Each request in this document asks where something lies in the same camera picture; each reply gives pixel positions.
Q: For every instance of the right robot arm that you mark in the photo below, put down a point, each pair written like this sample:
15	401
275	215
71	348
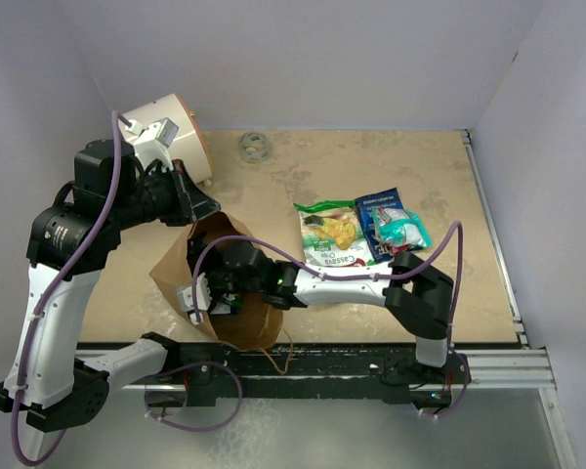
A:
419	296

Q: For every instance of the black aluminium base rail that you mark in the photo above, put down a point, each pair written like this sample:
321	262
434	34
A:
385	372

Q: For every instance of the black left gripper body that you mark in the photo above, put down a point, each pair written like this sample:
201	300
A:
162	197

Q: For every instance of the clear plastic tape roll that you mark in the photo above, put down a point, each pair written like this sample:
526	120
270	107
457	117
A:
254	147

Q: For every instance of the white cylindrical container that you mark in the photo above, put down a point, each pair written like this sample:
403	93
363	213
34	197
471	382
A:
189	144

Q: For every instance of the teal snack packet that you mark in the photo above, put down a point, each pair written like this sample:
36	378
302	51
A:
397	227

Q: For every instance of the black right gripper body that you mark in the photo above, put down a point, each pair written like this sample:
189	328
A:
224	280

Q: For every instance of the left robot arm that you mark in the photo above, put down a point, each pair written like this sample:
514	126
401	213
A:
112	191

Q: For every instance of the blue chips bag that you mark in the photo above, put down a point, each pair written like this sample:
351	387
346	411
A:
364	204

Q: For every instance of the red snack packet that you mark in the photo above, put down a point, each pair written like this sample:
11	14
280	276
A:
398	249

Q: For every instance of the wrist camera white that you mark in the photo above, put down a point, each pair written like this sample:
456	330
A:
195	300
152	142

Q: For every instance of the blue white snack packet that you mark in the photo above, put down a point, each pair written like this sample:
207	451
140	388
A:
231	304

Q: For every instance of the brown paper bag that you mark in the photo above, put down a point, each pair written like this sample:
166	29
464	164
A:
257	325

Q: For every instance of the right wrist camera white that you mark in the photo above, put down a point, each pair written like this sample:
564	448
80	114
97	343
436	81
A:
195	300

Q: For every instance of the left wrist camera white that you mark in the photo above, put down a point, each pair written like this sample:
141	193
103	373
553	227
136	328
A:
152	142

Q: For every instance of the green snack packet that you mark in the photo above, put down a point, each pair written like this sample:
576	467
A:
332	235

